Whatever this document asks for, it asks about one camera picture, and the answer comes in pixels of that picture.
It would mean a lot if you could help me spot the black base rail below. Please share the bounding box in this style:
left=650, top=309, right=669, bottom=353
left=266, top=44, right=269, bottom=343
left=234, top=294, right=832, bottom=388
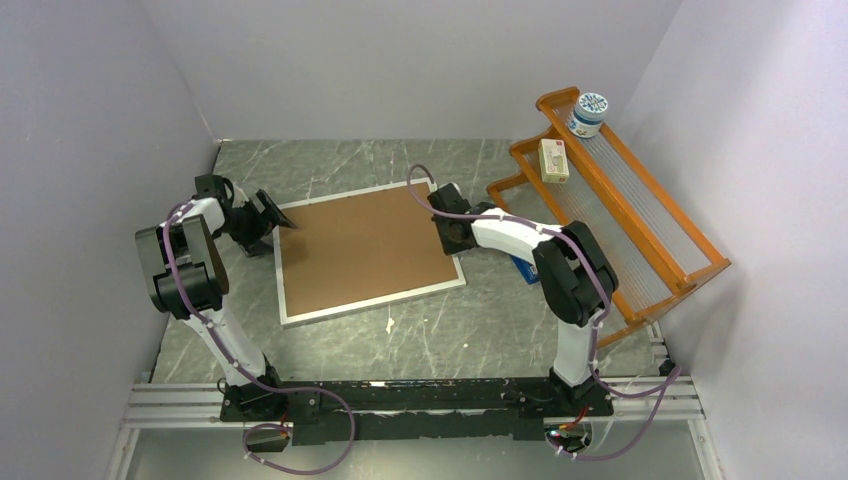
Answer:
left=217, top=372, right=614, bottom=446

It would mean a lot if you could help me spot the white picture frame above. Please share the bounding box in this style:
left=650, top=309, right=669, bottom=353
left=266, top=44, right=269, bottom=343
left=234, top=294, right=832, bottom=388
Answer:
left=272, top=180, right=468, bottom=329

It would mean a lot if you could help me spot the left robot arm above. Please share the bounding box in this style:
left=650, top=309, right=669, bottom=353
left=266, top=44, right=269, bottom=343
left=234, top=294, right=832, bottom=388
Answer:
left=135, top=174, right=296, bottom=421

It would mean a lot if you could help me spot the orange wooden shelf rack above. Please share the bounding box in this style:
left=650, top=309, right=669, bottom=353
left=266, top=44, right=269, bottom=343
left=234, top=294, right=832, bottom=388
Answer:
left=487, top=87, right=731, bottom=347

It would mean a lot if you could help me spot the blue stapler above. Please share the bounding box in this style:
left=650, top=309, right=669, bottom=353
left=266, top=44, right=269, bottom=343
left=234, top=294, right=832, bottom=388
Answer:
left=511, top=256, right=539, bottom=285

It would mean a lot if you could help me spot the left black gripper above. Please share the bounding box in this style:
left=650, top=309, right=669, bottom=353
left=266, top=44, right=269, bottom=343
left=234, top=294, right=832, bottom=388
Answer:
left=217, top=191, right=297, bottom=258

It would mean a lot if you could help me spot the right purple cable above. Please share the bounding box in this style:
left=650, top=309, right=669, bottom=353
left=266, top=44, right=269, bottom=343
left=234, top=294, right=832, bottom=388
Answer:
left=406, top=164, right=684, bottom=463

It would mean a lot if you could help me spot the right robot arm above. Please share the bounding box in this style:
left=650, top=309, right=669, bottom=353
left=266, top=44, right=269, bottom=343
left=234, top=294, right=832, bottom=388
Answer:
left=427, top=183, right=619, bottom=415

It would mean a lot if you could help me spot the blue white round jar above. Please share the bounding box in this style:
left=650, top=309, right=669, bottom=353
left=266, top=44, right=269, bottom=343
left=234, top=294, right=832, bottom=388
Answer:
left=566, top=92, right=609, bottom=139

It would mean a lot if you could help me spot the brown backing board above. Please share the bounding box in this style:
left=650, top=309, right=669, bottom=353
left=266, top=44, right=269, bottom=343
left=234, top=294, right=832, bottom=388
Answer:
left=278, top=185, right=461, bottom=318

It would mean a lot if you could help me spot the small cream box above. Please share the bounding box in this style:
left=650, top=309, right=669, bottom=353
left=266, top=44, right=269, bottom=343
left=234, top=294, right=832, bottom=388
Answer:
left=538, top=138, right=570, bottom=184

